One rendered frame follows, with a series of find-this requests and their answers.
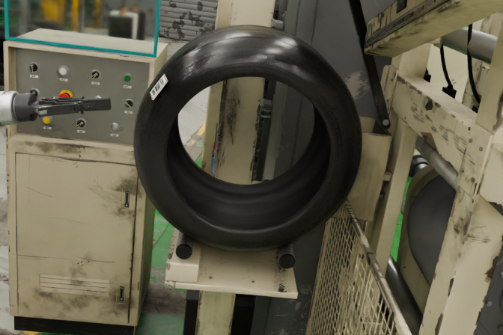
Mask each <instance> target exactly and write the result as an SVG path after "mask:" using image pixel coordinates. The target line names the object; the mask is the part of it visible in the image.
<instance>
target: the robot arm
mask: <svg viewBox="0 0 503 335"><path fill-rule="evenodd" d="M111 108H112V107H111V101H110V98H95V99H85V97H84V96H83V97H59V96H52V98H51V99H50V98H42V99H40V100H38V99H37V98H36V96H35V95H34V94H33V93H18V92H17V91H0V126H3V125H18V124H20V123H21V122H29V121H35V120H36V119H37V116H38V115H39V117H47V116H54V115H62V114H78V113H79V112H81V114H84V111H105V110H110V109H111Z"/></svg>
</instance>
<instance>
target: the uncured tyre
mask: <svg viewBox="0 0 503 335"><path fill-rule="evenodd" d="M163 74H165V76H166V78H167V80H168V82H167V83H166V85H165V86H164V87H163V89H161V91H160V92H159V93H158V95H157V96H156V98H155V99H154V100H152V97H151V95H150V91H151V90H152V89H153V87H154V86H155V85H156V83H157V82H158V81H159V80H160V78H161V77H162V76H163ZM239 77H261V78H266V79H272V80H275V81H277V82H281V83H283V84H286V85H288V86H290V87H292V88H293V89H295V90H297V91H299V92H300V93H301V94H302V95H303V96H305V97H306V98H307V99H308V100H309V101H310V102H311V103H312V105H313V108H314V130H313V133H312V136H311V140H310V143H309V145H308V147H307V149H306V151H305V152H304V154H303V156H302V157H301V159H300V160H299V161H298V162H297V163H296V164H295V165H294V166H293V167H292V168H291V169H290V170H288V171H287V172H285V173H283V174H282V175H281V176H278V177H276V178H275V179H271V180H269V181H266V182H262V183H258V184H251V185H241V184H234V183H230V182H225V181H222V180H220V179H217V178H215V177H214V176H211V175H209V174H208V173H207V172H205V171H204V170H202V169H201V168H200V167H199V166H198V165H197V164H196V163H195V162H194V161H193V160H192V158H191V157H190V156H189V154H188V153H187V151H186V149H185V147H184V145H183V142H182V140H181V137H180V131H179V126H178V114H179V113H180V111H181V110H182V108H183V107H184V106H185V105H186V103H187V102H188V101H189V100H190V99H192V98H193V97H194V96H195V95H197V94H198V93H200V92H201V91H202V90H204V89H205V88H207V87H209V86H211V85H213V84H216V83H218V82H222V81H224V80H227V79H234V78H239ZM133 150H134V157H135V164H136V167H137V171H138V175H139V178H140V180H141V184H142V185H143V187H144V190H145V192H146V194H147V195H148V197H149V199H150V201H151V202H152V204H153V205H154V206H155V208H156V209H157V210H158V212H159V213H160V214H161V215H162V216H163V217H164V219H165V220H167V221H168V222H169V223H170V224H171V225H172V226H174V227H175V228H176V229H178V230H179V231H180V232H182V233H183V234H185V235H186V236H188V237H190V238H192V239H194V240H195V241H198V242H200V243H202V244H205V245H208V246H210V247H214V248H218V249H222V250H226V251H236V252H258V251H268V250H272V249H276V248H281V247H284V246H286V245H289V244H292V243H294V242H297V241H299V240H300V239H303V238H305V237H306V236H308V235H310V234H311V233H313V232H314V231H315V230H317V229H318V228H320V227H321V226H323V225H324V224H325V223H326V222H327V221H328V220H329V219H330V218H331V217H332V216H333V215H334V214H335V213H336V212H337V211H338V209H339V208H340V207H341V205H342V204H343V202H344V201H345V200H346V198H347V196H348V194H349V193H350V190H351V188H352V187H353V183H354V182H355V179H356V176H357V173H358V170H359V164H360V160H361V154H362V125H361V121H360V117H359V112H358V109H357V107H356V103H355V101H354V98H353V96H352V94H351V93H350V90H349V88H348V87H347V86H346V84H345V82H344V81H343V79H342V78H341V77H340V76H339V75H338V73H337V72H336V71H335V70H334V69H333V67H332V66H331V65H330V64H329V63H328V62H327V60H326V59H325V58H324V57H323V56H322V55H321V54H320V53H319V52H318V51H317V50H316V49H314V48H313V47H312V46H310V45H309V44H307V43H306V42H305V41H303V40H301V39H299V38H298V37H296V36H294V35H292V34H289V33H287V32H285V31H282V30H278V29H276V28H270V27H266V26H262V25H232V26H228V27H224V28H218V29H216V30H213V31H209V32H207V33H205V34H202V35H200V36H198V37H196V38H195V39H193V40H191V41H189V42H188V43H187V44H185V45H184V46H182V47H181V48H180V49H178V50H177V51H176V52H175V53H174V54H173V55H172V56H171V57H170V58H169V59H168V60H167V61H166V62H165V64H164V65H163V67H162V68H161V70H160V71H159V72H158V74H157V75H156V77H155V79H154V80H153V81H152V83H151V85H150V87H149V88H148V89H147V91H146V93H145V95H144V97H143V99H142V101H141V104H140V106H139V109H138V113H137V116H136V119H135V127H134V134H133Z"/></svg>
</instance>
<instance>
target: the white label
mask: <svg viewBox="0 0 503 335"><path fill-rule="evenodd" d="M167 82H168V80H167V78H166V76H165V74H163V76H162V77H161V78H160V80H159V81H158V82H157V83H156V85H155V86H154V87H153V89H152V90H151V91H150V95H151V97H152V100H154V99H155V98H156V96H157V95H158V93H159V92H160V91H161V89H163V87H164V86H165V85H166V83H167Z"/></svg>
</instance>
